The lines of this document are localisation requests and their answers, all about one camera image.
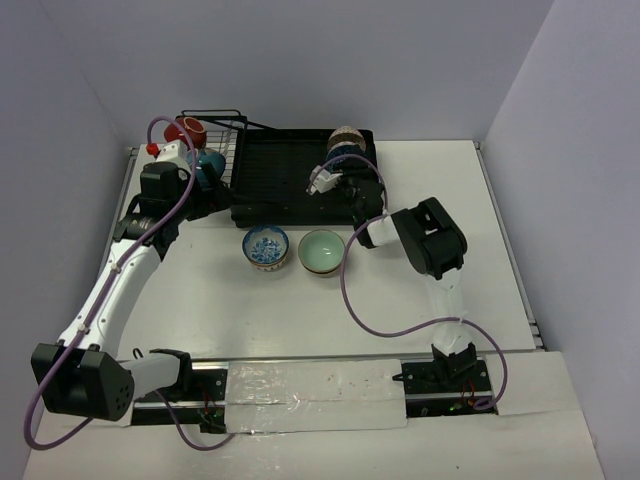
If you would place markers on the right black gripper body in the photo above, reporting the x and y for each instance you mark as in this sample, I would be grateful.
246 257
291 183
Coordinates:
350 183

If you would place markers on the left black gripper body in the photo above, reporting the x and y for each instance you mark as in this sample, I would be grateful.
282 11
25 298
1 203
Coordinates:
211 181

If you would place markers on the blue patterned bowl underneath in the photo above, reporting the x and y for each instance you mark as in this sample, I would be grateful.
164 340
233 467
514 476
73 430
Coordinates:
346 156

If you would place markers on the brown patterned white bowl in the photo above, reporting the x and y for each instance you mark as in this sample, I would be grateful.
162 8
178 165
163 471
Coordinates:
346 135

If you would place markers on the red bowl white inside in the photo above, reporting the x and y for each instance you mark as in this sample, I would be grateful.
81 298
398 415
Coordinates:
194 128

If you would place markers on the blue floral white bowl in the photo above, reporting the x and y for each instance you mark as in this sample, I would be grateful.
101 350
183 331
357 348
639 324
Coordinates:
266 247

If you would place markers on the celadon green bowl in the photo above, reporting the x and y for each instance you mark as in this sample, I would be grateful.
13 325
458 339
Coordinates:
321 251

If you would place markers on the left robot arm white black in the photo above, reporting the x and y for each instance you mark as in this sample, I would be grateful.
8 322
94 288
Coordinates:
79 374

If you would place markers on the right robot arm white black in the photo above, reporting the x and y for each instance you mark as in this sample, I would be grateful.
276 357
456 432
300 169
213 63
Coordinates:
435 246

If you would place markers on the black plastic drain tray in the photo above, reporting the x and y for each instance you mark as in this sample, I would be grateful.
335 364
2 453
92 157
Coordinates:
274 171

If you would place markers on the white taped cover sheet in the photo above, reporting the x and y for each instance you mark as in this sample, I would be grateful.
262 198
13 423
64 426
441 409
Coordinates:
292 397

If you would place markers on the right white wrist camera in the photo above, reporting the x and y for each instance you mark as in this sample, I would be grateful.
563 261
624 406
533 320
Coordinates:
322 181

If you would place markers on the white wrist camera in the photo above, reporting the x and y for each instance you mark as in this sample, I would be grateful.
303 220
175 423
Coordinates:
175 152
322 181

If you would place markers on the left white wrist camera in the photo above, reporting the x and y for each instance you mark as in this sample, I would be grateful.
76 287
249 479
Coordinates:
175 152

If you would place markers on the black wire dish rack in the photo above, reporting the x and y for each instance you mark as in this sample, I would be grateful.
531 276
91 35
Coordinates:
226 131

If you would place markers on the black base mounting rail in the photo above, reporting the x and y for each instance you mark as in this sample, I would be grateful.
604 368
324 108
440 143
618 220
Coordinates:
202 405

